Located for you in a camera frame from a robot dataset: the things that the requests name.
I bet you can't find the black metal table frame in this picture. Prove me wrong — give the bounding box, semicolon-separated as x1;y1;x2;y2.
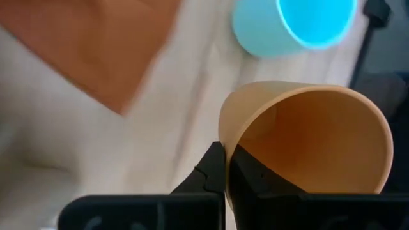
348;0;393;90

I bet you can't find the light blue bowl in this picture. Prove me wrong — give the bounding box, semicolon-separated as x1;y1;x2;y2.
232;0;359;59

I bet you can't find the orange cloth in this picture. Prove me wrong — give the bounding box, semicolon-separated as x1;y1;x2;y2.
0;0;181;115

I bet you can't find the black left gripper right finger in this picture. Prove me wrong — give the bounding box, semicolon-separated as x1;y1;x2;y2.
227;144;309;196

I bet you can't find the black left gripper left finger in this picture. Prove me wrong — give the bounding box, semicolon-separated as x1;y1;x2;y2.
171;141;227;195

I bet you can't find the orange handleless cup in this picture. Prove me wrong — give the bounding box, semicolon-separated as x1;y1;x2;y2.
218;80;394;196

